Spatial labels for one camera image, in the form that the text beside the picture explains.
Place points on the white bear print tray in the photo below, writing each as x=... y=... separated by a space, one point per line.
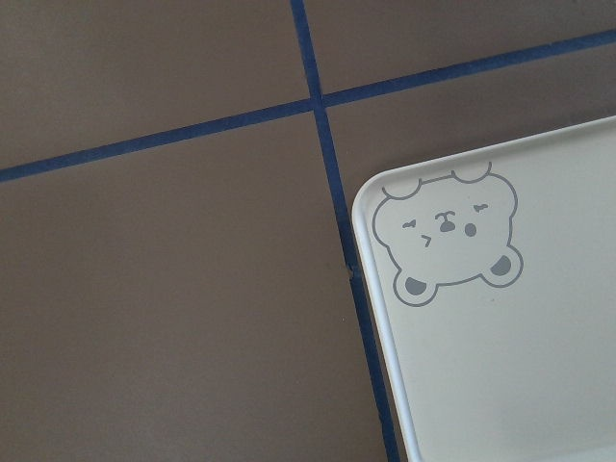
x=491 y=275

